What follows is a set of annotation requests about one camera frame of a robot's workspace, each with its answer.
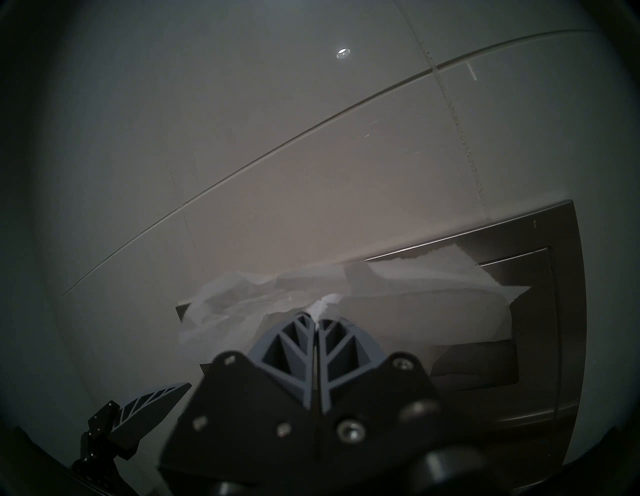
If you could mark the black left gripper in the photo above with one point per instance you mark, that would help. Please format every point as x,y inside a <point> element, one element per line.
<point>100,460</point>

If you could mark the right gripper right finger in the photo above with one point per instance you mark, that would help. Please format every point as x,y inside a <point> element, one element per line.
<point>370,400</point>

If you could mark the white paper toilet seat cover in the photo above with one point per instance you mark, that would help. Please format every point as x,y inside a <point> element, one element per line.
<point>425,272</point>

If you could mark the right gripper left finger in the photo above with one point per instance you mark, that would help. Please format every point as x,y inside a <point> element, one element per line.
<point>260,410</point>

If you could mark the stainless steel recessed dispenser unit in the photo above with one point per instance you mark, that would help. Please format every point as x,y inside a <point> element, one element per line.
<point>550,300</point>

